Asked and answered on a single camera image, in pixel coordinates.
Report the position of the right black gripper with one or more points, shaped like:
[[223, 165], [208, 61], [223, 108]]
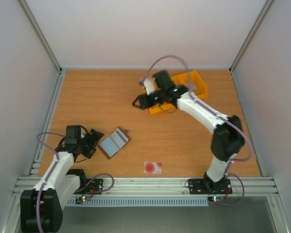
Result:
[[146, 100]]

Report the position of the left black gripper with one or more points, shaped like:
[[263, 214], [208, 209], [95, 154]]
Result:
[[94, 141]]

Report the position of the brown leather card holder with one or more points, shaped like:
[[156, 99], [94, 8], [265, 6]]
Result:
[[109, 148]]

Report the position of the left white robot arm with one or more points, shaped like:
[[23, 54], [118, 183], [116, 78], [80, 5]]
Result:
[[41, 208]]

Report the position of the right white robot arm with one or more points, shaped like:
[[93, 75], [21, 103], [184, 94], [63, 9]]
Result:
[[227, 134]]

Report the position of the grey white card stack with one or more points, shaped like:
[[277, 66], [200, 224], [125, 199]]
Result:
[[192, 86]]

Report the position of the yellow three-compartment bin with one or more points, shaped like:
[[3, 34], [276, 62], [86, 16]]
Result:
[[173, 87]]

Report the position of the left circuit board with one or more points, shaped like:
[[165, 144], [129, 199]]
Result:
[[82, 199]]

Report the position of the circuit board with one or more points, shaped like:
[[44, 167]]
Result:
[[82, 199], [216, 199]]

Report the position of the right circuit board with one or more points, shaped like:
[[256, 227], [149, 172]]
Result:
[[216, 199]]

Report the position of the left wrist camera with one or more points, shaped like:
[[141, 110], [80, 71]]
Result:
[[83, 133]]

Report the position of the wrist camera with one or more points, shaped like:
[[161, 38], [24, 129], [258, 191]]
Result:
[[83, 133], [148, 85]]

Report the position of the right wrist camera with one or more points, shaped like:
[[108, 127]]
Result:
[[148, 85]]

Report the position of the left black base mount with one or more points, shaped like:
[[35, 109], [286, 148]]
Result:
[[94, 185]]

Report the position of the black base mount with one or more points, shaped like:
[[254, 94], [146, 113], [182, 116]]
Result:
[[198, 187], [94, 185]]

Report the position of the aluminium front rail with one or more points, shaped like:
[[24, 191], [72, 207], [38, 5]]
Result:
[[177, 187]]

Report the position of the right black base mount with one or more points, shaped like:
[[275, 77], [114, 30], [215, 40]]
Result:
[[198, 187]]

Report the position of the grey slotted cable duct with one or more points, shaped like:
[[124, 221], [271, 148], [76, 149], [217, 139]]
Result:
[[140, 202]]

